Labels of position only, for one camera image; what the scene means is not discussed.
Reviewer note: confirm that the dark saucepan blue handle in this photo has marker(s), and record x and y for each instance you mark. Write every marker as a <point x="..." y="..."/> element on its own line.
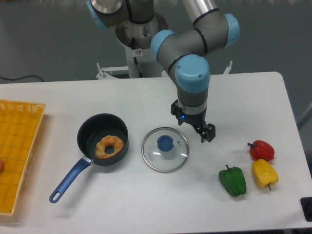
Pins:
<point x="89" y="134"/>

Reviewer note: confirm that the black table grommet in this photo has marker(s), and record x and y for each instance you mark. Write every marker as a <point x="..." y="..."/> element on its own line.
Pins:
<point x="306" y="203"/>

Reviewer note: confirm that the red bell pepper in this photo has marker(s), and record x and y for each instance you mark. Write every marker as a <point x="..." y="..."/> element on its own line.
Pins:
<point x="261" y="150"/>

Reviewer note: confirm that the glazed donut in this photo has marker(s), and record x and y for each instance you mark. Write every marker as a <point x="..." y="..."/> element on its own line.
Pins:
<point x="108" y="146"/>

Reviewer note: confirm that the yellow plastic basket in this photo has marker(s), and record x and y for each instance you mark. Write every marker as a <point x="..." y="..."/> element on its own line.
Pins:
<point x="19" y="125"/>

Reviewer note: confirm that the glass pot lid blue knob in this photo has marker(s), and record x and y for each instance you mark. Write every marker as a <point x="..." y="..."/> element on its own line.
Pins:
<point x="165" y="150"/>

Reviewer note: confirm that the yellow bell pepper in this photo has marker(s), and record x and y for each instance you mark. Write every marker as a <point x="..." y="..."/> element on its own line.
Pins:
<point x="264" y="175"/>

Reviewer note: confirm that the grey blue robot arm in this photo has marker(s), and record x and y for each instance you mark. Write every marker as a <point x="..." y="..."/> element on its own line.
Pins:
<point x="191" y="75"/>

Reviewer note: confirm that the green bell pepper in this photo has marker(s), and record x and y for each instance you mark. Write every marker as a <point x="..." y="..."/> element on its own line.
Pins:
<point x="233" y="181"/>

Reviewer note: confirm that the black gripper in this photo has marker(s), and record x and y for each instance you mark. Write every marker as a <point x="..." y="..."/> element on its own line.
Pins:
<point x="206" y="131"/>

